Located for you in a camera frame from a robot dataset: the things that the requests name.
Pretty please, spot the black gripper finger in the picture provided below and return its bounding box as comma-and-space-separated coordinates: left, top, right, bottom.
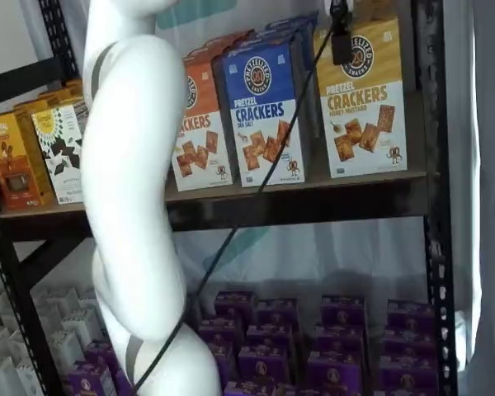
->
328, 0, 351, 66

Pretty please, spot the blue white pretzel crackers box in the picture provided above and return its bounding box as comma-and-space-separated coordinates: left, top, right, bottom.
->
212, 40, 310, 188
263, 14, 319, 34
226, 27, 317, 50

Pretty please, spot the yellow white pretzel crackers box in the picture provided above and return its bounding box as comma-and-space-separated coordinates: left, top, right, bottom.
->
313, 16, 408, 179
346, 0, 401, 24

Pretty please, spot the orange white pretzel crackers box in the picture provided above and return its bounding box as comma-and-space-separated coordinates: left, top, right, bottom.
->
171, 55, 234, 191
205, 29, 257, 49
183, 40, 243, 67

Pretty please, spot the wooden shelf board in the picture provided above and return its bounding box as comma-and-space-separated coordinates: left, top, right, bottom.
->
0, 168, 428, 215

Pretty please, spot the black metal shelf rack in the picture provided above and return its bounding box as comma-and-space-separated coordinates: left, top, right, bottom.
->
0, 0, 459, 396

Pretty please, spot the purple Annie's box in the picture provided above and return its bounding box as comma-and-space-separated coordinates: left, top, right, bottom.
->
313, 323, 366, 358
320, 295, 366, 329
205, 342, 241, 380
386, 299, 436, 333
378, 355, 438, 396
214, 290, 257, 323
224, 381, 281, 396
68, 362, 127, 396
255, 299, 299, 331
245, 324, 294, 351
381, 328, 438, 362
197, 317, 248, 346
238, 344, 292, 384
84, 342, 119, 372
307, 351, 366, 395

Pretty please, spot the orange yellow snack box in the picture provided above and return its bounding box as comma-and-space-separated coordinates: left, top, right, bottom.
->
14, 97, 63, 125
36, 80, 86, 108
0, 113, 54, 210

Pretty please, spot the Simple Mills mint chocolate box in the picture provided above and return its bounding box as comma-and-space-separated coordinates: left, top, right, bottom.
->
31, 98, 94, 205

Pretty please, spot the black cable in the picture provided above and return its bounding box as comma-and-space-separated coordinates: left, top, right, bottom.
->
131, 22, 335, 393

